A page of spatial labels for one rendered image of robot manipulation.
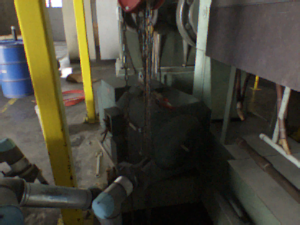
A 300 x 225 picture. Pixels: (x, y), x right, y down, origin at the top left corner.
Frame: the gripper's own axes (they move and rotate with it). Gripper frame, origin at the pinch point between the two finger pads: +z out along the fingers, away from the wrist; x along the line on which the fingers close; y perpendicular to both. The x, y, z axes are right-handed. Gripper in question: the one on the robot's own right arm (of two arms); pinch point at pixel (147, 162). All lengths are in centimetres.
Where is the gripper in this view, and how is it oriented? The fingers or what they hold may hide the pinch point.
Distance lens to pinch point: 101.0
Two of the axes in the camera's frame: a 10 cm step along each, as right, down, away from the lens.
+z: 5.2, -3.4, 7.8
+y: 0.0, 9.2, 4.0
